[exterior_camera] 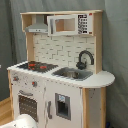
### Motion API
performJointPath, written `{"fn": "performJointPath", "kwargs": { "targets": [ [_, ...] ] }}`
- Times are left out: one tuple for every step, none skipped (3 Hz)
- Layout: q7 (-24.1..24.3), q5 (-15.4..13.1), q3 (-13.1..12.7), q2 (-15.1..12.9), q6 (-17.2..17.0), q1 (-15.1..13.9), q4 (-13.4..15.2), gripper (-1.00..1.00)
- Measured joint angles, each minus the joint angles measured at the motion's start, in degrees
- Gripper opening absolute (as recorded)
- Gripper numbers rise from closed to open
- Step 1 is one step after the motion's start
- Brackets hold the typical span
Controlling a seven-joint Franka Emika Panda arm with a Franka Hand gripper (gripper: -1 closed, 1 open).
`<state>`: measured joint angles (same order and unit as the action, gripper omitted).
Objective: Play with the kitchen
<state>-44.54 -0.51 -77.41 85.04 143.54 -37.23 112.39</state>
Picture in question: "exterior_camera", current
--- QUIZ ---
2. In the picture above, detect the white oven door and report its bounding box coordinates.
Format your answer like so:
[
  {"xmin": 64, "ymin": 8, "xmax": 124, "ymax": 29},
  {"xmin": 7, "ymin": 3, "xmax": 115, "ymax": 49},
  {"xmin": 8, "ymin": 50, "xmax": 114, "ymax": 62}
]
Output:
[{"xmin": 12, "ymin": 86, "xmax": 44, "ymax": 126}]

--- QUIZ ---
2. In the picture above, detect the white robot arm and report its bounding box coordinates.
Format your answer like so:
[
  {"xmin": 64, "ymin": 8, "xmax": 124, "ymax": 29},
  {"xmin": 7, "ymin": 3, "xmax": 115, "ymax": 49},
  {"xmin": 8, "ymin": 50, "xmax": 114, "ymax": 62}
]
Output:
[{"xmin": 0, "ymin": 114, "xmax": 38, "ymax": 128}]

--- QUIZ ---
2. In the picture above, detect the wooden toy kitchen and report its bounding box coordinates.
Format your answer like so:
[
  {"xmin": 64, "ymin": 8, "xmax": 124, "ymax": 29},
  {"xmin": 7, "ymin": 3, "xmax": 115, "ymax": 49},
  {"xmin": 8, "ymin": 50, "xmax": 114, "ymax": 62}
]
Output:
[{"xmin": 8, "ymin": 10, "xmax": 115, "ymax": 128}]

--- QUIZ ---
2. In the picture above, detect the grey toy sink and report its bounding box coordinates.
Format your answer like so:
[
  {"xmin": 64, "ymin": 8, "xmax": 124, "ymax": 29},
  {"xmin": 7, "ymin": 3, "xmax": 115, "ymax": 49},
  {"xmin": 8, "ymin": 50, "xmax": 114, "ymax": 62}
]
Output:
[{"xmin": 53, "ymin": 67, "xmax": 92, "ymax": 81}]

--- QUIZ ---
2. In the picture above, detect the black toy faucet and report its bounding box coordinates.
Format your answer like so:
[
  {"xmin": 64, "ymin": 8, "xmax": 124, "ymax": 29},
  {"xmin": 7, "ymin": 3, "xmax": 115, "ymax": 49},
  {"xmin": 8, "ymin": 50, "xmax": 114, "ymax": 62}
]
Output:
[{"xmin": 76, "ymin": 50, "xmax": 94, "ymax": 70}]

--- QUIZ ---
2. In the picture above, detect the black toy stovetop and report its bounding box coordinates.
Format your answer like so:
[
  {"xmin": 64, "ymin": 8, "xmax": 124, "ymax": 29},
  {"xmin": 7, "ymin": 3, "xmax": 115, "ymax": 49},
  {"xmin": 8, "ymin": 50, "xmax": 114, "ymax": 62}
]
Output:
[{"xmin": 20, "ymin": 61, "xmax": 56, "ymax": 73}]

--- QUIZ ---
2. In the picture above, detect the right red stove knob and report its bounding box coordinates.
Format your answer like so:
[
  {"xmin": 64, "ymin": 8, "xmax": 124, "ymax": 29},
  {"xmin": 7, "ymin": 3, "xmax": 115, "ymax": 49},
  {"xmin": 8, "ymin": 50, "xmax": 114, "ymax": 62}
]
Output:
[{"xmin": 32, "ymin": 81, "xmax": 37, "ymax": 87}]

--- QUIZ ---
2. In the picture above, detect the red stove knob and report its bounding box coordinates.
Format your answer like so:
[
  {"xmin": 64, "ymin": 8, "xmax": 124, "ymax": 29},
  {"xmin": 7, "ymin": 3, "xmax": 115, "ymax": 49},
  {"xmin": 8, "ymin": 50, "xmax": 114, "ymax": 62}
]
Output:
[
  {"xmin": 13, "ymin": 76, "xmax": 19, "ymax": 81},
  {"xmin": 32, "ymin": 81, "xmax": 37, "ymax": 87}
]

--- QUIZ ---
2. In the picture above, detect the grey ice dispenser panel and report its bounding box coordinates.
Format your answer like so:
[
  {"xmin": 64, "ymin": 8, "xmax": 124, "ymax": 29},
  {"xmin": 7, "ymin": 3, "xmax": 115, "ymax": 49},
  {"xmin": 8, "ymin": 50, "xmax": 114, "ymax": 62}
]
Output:
[{"xmin": 55, "ymin": 93, "xmax": 71, "ymax": 120}]

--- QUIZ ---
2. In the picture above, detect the white toy microwave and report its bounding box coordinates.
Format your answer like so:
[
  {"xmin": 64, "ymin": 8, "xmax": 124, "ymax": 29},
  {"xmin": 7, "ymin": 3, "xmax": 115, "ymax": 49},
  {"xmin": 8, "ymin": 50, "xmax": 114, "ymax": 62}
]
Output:
[{"xmin": 47, "ymin": 13, "xmax": 93, "ymax": 36}]

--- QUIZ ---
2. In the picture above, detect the grey range hood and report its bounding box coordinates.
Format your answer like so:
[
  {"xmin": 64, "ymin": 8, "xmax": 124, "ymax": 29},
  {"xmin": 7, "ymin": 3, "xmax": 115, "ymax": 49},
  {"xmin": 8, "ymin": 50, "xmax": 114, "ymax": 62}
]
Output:
[{"xmin": 25, "ymin": 15, "xmax": 48, "ymax": 33}]

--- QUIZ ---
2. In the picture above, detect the left red stove knob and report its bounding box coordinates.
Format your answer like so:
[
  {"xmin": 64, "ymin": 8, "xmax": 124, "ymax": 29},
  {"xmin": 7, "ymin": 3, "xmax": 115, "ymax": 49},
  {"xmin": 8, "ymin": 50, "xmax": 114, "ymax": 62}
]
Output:
[{"xmin": 13, "ymin": 76, "xmax": 19, "ymax": 81}]

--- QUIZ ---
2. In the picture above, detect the grey cupboard door handle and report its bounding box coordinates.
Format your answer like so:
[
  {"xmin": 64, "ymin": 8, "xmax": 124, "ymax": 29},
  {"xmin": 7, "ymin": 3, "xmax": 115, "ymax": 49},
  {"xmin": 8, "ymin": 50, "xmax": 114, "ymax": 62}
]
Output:
[{"xmin": 47, "ymin": 101, "xmax": 52, "ymax": 119}]

